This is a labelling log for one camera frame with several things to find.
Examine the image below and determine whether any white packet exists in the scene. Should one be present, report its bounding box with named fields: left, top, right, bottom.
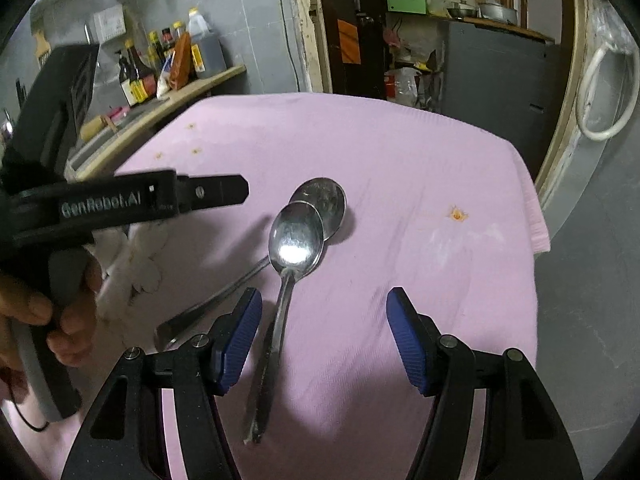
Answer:
left=156, top=57, right=174, bottom=100

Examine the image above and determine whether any large dark liquid jug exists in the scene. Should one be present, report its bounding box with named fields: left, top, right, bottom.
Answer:
left=186, top=7, right=226, bottom=80

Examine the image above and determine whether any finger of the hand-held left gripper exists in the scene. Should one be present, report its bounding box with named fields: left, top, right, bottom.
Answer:
left=175, top=173, right=250, bottom=213

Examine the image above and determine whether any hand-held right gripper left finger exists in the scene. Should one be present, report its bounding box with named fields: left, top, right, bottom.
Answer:
left=60, top=287, right=264, bottom=480

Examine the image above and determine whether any orange board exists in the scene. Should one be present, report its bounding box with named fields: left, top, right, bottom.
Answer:
left=337, top=19, right=361, bottom=65

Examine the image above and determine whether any white hose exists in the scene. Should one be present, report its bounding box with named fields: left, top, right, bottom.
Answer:
left=575, top=42, right=639, bottom=142

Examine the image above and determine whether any grey cabinet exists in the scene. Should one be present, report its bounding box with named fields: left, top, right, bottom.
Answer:
left=440, top=19, right=556, bottom=128

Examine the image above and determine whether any pink embroidered tablecloth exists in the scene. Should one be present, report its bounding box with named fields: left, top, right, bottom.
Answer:
left=0, top=91, right=552, bottom=480

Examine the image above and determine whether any dark sauce bottle yellow label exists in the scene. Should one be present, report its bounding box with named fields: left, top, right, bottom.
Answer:
left=119, top=40, right=147, bottom=107

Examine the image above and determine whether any beige kitchen counter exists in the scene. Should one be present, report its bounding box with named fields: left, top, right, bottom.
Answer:
left=65, top=65, right=247, bottom=176

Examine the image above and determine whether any white wall socket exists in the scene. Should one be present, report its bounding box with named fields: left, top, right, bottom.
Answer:
left=92, top=5, right=126, bottom=41

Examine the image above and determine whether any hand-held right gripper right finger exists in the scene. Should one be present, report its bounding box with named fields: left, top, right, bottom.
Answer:
left=386, top=287, right=583, bottom=480

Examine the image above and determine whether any black cable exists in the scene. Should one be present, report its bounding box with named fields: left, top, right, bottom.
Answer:
left=9, top=385, right=52, bottom=432

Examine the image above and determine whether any person's left hand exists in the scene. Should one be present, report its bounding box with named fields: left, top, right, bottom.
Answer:
left=0, top=247, right=104, bottom=404

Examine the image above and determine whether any orange-brown packet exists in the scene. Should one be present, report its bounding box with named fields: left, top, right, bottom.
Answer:
left=169, top=31, right=197, bottom=91

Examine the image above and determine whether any green box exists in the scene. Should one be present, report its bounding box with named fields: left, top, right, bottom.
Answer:
left=387, top=0, right=429, bottom=15

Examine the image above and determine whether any metal spoon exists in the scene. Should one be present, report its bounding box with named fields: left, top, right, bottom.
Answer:
left=154, top=177, right=347, bottom=353
left=242, top=201, right=325, bottom=445

